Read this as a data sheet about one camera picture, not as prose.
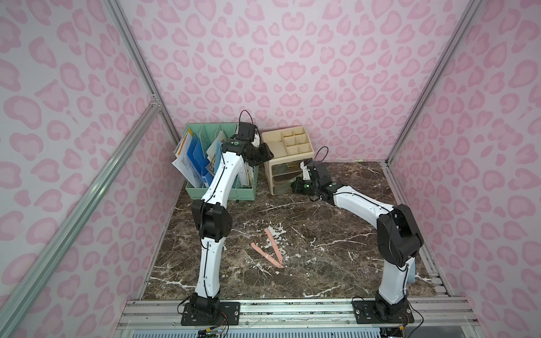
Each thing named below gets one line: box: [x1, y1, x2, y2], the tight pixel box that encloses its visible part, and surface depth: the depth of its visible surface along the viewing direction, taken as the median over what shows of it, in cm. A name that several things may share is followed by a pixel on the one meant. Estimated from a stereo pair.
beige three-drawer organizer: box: [261, 126, 315, 196], surface depth 95 cm
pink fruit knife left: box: [250, 242, 285, 269], surface depth 88 cm
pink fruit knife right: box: [263, 227, 284, 265], surface depth 90 cm
